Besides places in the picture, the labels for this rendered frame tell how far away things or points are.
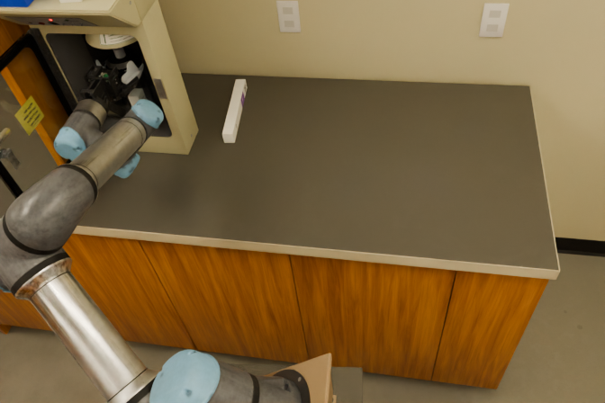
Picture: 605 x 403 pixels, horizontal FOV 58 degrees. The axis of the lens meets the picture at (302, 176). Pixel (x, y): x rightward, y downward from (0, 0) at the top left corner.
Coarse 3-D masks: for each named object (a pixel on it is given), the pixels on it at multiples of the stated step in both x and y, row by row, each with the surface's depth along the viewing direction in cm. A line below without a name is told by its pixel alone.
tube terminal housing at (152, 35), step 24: (144, 0) 134; (144, 24) 135; (144, 48) 140; (168, 48) 149; (168, 72) 150; (168, 96) 152; (168, 120) 158; (192, 120) 169; (144, 144) 168; (168, 144) 166; (192, 144) 171
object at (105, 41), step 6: (90, 36) 144; (96, 36) 143; (102, 36) 142; (108, 36) 142; (114, 36) 142; (120, 36) 142; (126, 36) 143; (132, 36) 144; (90, 42) 145; (96, 42) 144; (102, 42) 143; (108, 42) 143; (114, 42) 143; (120, 42) 143; (126, 42) 144; (132, 42) 144; (102, 48) 144; (108, 48) 143; (114, 48) 143
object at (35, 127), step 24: (24, 48) 138; (0, 72) 132; (24, 72) 140; (0, 96) 133; (24, 96) 141; (48, 96) 149; (0, 120) 134; (24, 120) 142; (48, 120) 150; (0, 144) 135; (24, 144) 143; (48, 144) 152; (24, 168) 145; (48, 168) 153
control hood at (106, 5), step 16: (48, 0) 124; (96, 0) 122; (112, 0) 122; (128, 0) 126; (0, 16) 128; (16, 16) 127; (32, 16) 126; (48, 16) 125; (64, 16) 124; (80, 16) 123; (96, 16) 122; (112, 16) 121; (128, 16) 127
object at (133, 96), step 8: (104, 64) 152; (136, 64) 151; (120, 72) 149; (144, 72) 157; (120, 80) 152; (144, 80) 157; (136, 88) 155; (144, 88) 157; (128, 96) 157; (136, 96) 157; (144, 96) 159; (152, 96) 162; (128, 104) 159
